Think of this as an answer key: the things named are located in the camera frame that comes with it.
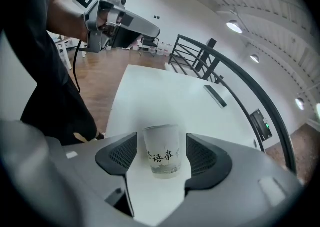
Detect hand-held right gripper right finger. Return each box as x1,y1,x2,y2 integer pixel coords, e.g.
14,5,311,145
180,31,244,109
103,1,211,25
183,132,306,222

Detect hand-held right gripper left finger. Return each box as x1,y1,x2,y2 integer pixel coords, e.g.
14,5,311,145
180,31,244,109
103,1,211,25
46,132,139,219

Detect white paper cup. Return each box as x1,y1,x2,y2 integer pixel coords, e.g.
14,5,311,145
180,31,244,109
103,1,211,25
142,123,183,180

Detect person's left forearm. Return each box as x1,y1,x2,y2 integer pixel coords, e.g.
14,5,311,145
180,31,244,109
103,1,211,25
46,0,89,42

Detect person's left hand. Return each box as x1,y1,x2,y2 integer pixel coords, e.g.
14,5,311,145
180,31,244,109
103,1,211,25
97,8,118,37

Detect black office chair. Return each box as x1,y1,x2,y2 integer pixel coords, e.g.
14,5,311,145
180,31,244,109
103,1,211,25
138,35,160,58

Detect group of clear water bottles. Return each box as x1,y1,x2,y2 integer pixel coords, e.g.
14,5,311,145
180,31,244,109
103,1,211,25
156,42,173,57

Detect dark double door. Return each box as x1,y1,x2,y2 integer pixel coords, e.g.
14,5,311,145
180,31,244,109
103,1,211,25
249,108,273,142

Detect white rectangular table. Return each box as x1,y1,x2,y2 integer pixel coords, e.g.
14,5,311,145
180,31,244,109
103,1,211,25
104,64,266,224

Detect white desk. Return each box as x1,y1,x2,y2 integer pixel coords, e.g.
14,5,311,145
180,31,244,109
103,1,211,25
53,34,76,69

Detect black metal railing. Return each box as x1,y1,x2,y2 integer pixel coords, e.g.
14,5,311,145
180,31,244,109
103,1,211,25
167,34,298,174

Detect black smartphone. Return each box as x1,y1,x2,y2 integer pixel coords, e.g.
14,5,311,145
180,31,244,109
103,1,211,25
203,84,228,110

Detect person's black clothes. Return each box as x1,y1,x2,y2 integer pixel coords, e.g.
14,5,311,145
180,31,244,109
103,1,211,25
0,0,98,147

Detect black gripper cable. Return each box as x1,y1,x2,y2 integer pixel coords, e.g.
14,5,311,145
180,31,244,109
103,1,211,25
72,38,83,94

